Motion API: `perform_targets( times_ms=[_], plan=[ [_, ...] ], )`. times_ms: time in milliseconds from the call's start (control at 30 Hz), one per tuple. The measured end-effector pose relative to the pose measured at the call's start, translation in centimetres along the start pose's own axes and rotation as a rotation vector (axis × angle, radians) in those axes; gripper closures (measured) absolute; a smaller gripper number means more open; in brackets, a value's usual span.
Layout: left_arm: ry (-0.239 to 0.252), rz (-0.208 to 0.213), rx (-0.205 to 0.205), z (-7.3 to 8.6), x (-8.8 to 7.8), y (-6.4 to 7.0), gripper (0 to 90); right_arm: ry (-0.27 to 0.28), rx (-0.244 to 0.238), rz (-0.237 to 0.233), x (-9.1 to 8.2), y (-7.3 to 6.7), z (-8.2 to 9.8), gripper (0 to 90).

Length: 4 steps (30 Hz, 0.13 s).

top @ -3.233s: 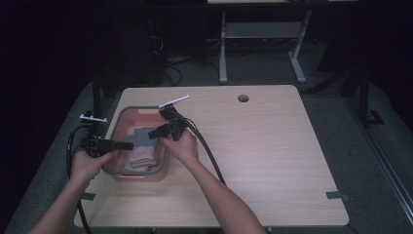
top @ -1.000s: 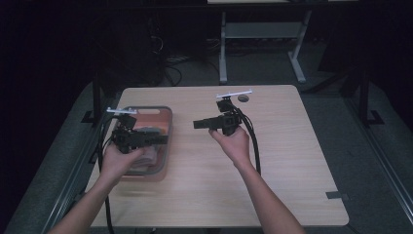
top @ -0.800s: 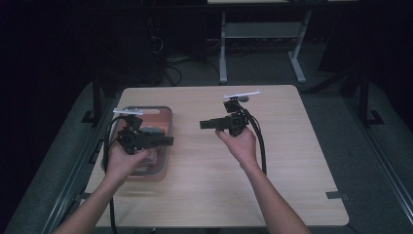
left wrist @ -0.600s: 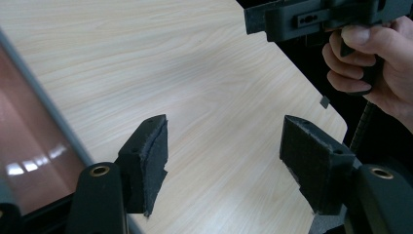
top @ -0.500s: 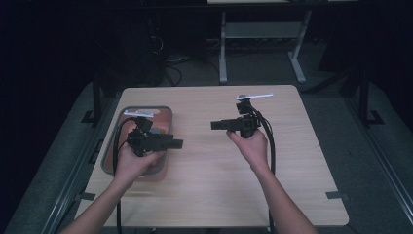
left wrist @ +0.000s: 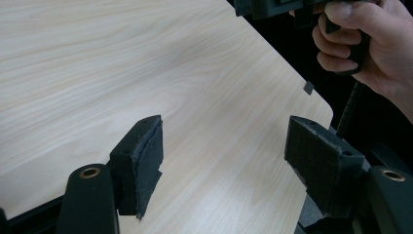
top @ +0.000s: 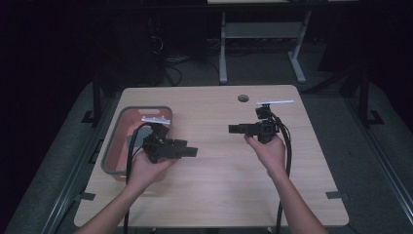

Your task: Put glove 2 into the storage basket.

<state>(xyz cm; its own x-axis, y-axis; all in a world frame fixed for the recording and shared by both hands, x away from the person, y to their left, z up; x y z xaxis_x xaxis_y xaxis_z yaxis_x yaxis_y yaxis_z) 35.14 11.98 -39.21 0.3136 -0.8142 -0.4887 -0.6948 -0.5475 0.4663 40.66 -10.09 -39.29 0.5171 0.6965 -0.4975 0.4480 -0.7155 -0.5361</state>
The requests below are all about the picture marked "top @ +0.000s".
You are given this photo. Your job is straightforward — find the left hand-held gripper black cable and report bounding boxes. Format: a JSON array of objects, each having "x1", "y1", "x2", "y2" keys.
[{"x1": 123, "y1": 122, "x2": 155, "y2": 234}]

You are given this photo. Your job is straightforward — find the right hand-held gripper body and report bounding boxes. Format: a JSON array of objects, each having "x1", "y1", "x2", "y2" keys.
[{"x1": 247, "y1": 98, "x2": 295, "y2": 144}]

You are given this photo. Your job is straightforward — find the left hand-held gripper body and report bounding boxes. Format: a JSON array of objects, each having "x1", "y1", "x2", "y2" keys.
[{"x1": 141, "y1": 115, "x2": 188, "y2": 164}]

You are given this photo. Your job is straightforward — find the bundle of floor cables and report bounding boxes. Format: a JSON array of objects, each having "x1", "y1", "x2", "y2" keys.
[{"x1": 149, "y1": 35, "x2": 222, "y2": 87}]

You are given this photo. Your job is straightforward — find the person's right hand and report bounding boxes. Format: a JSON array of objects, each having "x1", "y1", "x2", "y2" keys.
[{"x1": 244, "y1": 135, "x2": 288, "y2": 179}]

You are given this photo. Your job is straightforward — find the right hand-held gripper black cable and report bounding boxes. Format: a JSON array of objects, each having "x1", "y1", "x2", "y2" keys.
[{"x1": 264, "y1": 108, "x2": 293, "y2": 234}]

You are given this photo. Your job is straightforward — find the person's left hand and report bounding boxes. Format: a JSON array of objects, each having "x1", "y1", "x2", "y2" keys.
[{"x1": 126, "y1": 152, "x2": 178, "y2": 196}]

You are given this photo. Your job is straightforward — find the black metal stand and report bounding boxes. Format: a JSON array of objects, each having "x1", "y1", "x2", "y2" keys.
[
  {"x1": 81, "y1": 69, "x2": 103, "y2": 127},
  {"x1": 357, "y1": 69, "x2": 386, "y2": 129}
]

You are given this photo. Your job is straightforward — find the hand-held gripper black cable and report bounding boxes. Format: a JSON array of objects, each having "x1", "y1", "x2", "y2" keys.
[
  {"x1": 264, "y1": 108, "x2": 293, "y2": 234},
  {"x1": 123, "y1": 122, "x2": 155, "y2": 234}
]

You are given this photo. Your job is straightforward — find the white metal desk frame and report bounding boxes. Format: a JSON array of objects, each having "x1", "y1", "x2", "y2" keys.
[{"x1": 218, "y1": 9, "x2": 314, "y2": 85}]

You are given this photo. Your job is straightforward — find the black tape strip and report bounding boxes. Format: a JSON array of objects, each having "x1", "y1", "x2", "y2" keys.
[
  {"x1": 325, "y1": 191, "x2": 351, "y2": 201},
  {"x1": 73, "y1": 192, "x2": 97, "y2": 202}
]

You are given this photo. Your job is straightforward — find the pink basin with grey rim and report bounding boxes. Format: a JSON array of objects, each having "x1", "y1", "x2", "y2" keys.
[{"x1": 100, "y1": 105, "x2": 173, "y2": 182}]

